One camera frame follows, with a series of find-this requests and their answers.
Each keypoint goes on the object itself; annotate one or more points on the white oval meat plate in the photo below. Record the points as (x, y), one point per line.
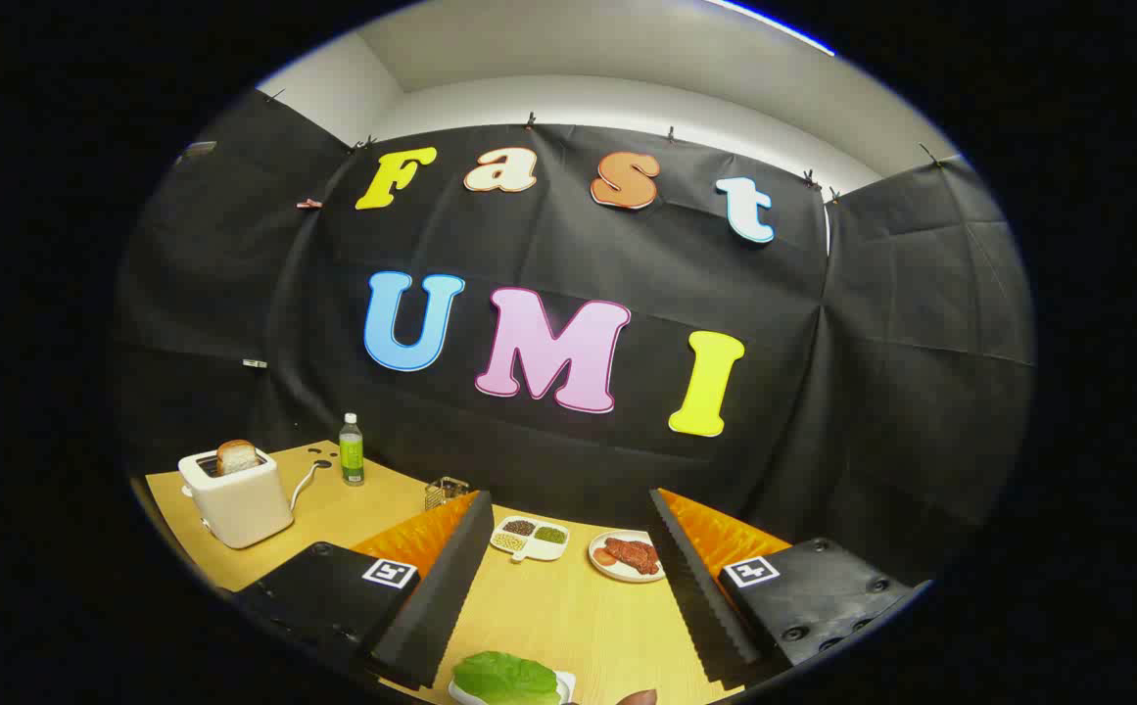
(617, 576)

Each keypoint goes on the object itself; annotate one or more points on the red meat slice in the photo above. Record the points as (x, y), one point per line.
(637, 555)

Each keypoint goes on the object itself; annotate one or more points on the black backdrop cloth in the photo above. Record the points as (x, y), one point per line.
(548, 245)

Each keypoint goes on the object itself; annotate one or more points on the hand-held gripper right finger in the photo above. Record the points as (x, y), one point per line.
(700, 607)

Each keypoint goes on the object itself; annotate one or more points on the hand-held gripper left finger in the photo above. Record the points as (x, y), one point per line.
(436, 607)

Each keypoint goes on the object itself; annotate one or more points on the white leaf-shaped plate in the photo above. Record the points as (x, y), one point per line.
(566, 682)

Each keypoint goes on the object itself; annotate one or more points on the pile of green beans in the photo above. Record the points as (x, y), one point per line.
(550, 535)

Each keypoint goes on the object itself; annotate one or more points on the white divided dish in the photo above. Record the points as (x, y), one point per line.
(532, 549)

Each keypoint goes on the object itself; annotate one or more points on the green lettuce leaf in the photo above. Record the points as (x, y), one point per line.
(504, 678)

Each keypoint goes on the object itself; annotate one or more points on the pile of yellow soybeans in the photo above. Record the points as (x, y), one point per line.
(508, 540)

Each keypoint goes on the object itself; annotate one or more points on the pile of dark beans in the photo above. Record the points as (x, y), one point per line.
(519, 527)

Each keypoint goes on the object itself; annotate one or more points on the green label plastic bottle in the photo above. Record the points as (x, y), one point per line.
(352, 455)

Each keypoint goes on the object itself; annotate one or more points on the white toaster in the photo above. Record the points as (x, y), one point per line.
(235, 509)

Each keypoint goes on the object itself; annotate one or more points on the white bread slice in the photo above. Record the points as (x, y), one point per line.
(237, 456)

